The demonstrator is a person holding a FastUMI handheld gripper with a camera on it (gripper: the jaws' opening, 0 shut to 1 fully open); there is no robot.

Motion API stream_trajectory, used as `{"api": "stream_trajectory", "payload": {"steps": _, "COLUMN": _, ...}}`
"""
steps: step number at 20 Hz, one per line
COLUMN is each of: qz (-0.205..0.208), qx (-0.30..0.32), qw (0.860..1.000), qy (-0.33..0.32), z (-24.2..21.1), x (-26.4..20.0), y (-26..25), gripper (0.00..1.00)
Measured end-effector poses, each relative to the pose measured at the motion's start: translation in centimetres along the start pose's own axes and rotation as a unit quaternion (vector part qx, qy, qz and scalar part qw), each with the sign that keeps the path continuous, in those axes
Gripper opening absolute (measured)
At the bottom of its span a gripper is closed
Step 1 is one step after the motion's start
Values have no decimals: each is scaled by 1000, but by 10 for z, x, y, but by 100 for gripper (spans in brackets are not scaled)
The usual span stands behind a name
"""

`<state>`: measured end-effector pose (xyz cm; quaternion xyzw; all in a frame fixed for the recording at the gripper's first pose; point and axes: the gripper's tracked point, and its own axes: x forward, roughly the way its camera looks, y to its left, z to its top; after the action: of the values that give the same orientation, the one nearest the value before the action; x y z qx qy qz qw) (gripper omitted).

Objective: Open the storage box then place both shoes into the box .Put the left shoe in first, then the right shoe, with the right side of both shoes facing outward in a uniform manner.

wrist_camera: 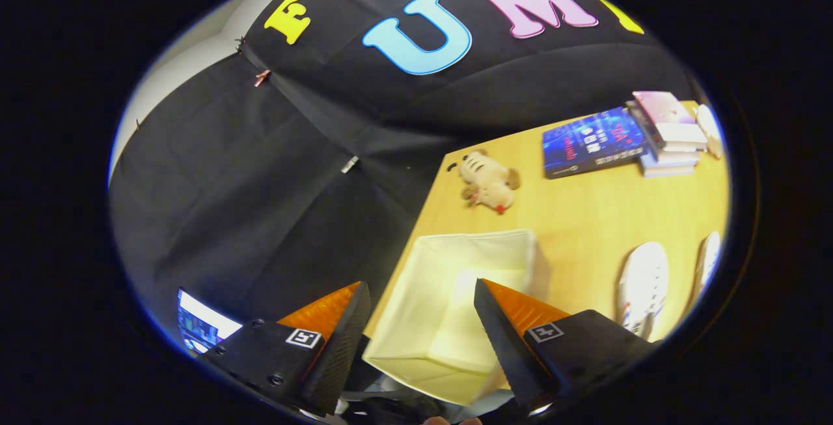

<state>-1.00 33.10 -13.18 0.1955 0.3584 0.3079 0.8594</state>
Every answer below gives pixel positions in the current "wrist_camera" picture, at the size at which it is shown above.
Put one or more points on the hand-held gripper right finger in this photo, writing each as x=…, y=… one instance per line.
x=507, y=347

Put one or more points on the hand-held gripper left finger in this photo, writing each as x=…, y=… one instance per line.
x=338, y=353

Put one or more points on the cream fabric storage box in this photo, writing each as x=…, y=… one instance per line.
x=442, y=282

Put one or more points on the white striped canvas shoe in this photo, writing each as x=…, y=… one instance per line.
x=644, y=282
x=709, y=259

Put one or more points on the lit computer monitor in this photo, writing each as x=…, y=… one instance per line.
x=202, y=321

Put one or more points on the tan plush dog toy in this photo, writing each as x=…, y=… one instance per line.
x=488, y=181

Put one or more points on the silver clip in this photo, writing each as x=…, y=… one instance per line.
x=349, y=164

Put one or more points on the dark blue book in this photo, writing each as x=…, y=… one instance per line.
x=589, y=142

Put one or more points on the pale blue book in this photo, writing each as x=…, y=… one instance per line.
x=670, y=163

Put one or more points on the white book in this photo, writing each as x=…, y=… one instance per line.
x=680, y=135

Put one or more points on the pink cover book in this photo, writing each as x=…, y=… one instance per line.
x=660, y=106

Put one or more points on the red clip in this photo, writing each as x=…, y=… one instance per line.
x=262, y=77

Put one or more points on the white plush toy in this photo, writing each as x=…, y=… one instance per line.
x=710, y=129

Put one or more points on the small black clip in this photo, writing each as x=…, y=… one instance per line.
x=241, y=43

